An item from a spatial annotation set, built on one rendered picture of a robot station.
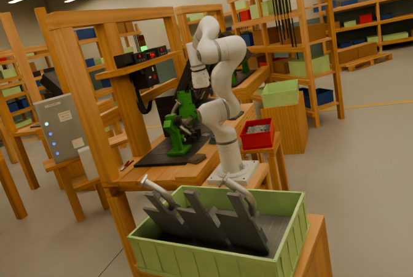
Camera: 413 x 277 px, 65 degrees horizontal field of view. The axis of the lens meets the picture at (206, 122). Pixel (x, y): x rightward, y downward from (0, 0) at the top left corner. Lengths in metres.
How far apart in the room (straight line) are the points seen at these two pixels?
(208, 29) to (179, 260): 0.96
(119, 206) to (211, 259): 1.18
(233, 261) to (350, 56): 8.04
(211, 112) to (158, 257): 0.73
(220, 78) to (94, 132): 0.94
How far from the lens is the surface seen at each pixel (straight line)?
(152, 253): 1.38
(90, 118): 2.10
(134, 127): 2.43
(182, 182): 1.93
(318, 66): 4.94
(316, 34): 4.90
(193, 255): 1.25
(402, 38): 10.65
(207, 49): 1.42
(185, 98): 2.45
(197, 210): 1.23
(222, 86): 1.56
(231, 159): 1.79
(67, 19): 2.13
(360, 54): 9.13
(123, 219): 2.33
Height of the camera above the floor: 1.67
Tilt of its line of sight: 16 degrees down
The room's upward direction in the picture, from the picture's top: 13 degrees counter-clockwise
